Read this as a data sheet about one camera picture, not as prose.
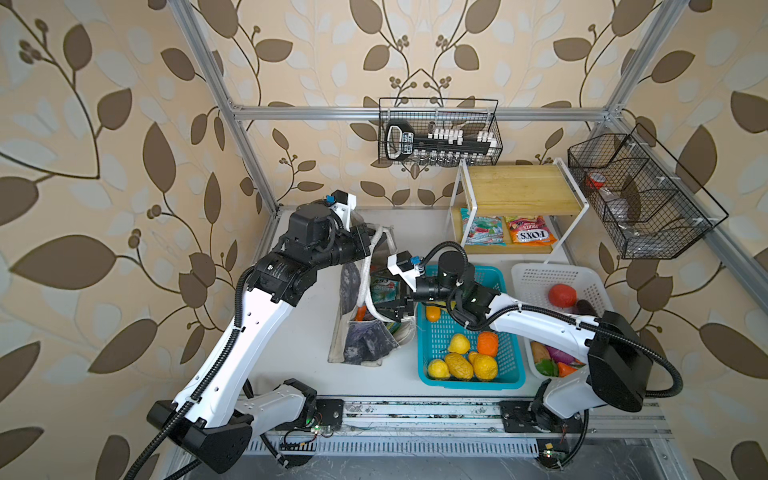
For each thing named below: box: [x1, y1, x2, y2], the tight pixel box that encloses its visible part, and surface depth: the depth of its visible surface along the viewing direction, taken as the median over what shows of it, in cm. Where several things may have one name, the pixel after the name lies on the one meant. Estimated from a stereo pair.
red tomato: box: [548, 284, 577, 309], surface depth 93 cm
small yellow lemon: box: [427, 359, 450, 379], surface depth 79 cm
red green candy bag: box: [460, 208, 507, 247], surface depth 91 cm
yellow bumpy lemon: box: [445, 352, 473, 380], surface depth 80 cm
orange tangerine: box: [477, 331, 499, 358], surface depth 82 cm
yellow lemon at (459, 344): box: [448, 333, 470, 354], surface depth 83 cm
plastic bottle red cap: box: [587, 172, 631, 224], surface depth 80 cm
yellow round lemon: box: [473, 354, 498, 381], surface depth 79 cm
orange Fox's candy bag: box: [505, 216, 558, 246], surface depth 91 cm
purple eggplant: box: [575, 299, 599, 317], surface depth 89 cm
